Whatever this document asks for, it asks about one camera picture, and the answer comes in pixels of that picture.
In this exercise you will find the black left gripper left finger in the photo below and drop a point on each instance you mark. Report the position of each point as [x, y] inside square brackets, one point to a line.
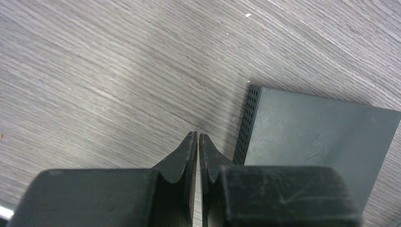
[160, 196]

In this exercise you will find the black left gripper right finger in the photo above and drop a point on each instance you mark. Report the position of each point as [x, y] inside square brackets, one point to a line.
[271, 196]

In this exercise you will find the dark grey foam pad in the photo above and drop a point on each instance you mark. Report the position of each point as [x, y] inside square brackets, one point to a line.
[286, 128]

